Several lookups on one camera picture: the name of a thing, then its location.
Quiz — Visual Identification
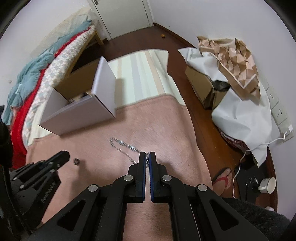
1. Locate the white cardboard box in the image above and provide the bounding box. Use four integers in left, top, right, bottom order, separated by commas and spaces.
40, 57, 116, 136

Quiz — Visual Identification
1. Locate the red blanket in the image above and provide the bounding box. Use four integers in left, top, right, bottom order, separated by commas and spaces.
8, 33, 95, 170

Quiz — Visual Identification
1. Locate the foot in red sandal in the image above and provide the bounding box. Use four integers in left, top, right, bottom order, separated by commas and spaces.
212, 168, 233, 196

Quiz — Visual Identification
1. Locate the blue-grey quilt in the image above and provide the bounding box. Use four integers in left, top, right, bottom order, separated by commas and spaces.
2, 20, 91, 126

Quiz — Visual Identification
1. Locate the brown cardboard box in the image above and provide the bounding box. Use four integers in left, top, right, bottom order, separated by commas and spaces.
185, 66, 230, 110

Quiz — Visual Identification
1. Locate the white ceramic cup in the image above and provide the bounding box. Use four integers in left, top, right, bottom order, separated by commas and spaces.
258, 177, 276, 194

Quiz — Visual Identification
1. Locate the brown geometric scarf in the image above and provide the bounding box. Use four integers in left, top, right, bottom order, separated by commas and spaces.
197, 36, 261, 100

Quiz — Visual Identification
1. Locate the silver chunky chain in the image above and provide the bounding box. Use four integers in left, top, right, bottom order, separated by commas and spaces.
109, 137, 150, 166

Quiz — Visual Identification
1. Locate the black fuzzy cushion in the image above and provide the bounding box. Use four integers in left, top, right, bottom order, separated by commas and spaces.
223, 198, 290, 240

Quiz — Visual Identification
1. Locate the white cloth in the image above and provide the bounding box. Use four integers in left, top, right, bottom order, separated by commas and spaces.
178, 48, 272, 166

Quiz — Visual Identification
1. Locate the white charging cable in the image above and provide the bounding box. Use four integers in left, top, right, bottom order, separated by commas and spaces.
232, 131, 290, 200

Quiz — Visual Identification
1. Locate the striped table cover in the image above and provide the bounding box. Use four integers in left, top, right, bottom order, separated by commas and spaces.
29, 49, 184, 145

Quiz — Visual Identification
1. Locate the white wall socket strip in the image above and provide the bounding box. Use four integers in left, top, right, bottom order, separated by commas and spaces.
259, 78, 294, 141

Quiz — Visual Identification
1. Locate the checkered bed sheet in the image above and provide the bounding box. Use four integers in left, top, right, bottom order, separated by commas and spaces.
22, 25, 95, 147

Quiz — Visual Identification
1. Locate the white door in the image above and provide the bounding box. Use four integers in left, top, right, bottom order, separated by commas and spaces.
88, 0, 153, 40

